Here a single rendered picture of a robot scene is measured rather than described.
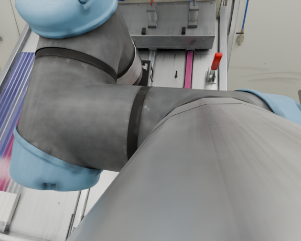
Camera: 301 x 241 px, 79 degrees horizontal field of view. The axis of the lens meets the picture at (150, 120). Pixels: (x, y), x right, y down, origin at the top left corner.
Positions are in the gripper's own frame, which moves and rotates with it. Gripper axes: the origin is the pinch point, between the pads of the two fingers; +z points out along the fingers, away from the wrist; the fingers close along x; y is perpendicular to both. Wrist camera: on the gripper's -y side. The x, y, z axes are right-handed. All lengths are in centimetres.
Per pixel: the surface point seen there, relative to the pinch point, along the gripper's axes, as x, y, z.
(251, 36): -71, 114, 131
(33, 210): 22.4, -26.5, -4.1
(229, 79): -57, 79, 156
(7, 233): 25.7, -31.3, -6.5
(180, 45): -8.0, 20.6, 2.4
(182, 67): -9.2, 14.7, 3.8
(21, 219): 24.6, -28.8, -4.5
